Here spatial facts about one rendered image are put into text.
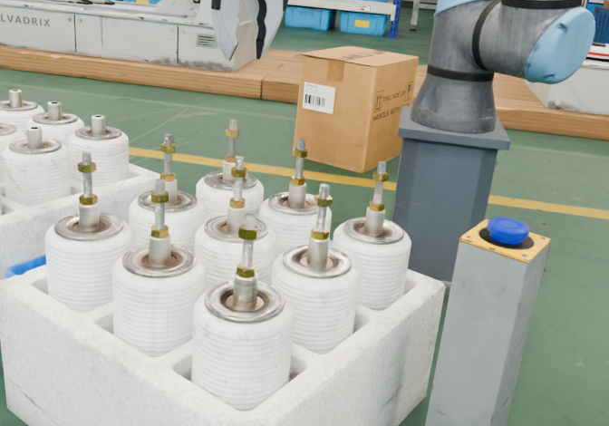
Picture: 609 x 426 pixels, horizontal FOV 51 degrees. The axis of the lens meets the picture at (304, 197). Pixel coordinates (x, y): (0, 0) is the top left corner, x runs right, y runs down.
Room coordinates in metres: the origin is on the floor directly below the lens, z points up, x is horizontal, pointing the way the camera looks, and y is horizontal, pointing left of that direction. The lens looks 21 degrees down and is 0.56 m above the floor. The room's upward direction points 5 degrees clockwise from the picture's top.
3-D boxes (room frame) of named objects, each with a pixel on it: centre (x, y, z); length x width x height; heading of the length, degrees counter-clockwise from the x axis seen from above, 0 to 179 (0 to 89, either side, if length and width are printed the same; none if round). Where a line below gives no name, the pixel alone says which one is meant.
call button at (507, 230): (0.59, -0.20, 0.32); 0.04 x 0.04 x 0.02
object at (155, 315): (0.60, 0.14, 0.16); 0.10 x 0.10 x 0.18
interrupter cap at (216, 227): (0.69, 0.08, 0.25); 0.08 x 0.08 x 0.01
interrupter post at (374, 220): (0.72, -0.09, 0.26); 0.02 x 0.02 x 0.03
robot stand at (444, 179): (1.14, -0.25, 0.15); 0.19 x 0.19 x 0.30; 82
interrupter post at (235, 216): (0.69, 0.08, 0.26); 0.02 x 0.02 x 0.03
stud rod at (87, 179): (0.66, 0.24, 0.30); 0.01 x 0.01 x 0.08
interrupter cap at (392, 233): (0.72, -0.09, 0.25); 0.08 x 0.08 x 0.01
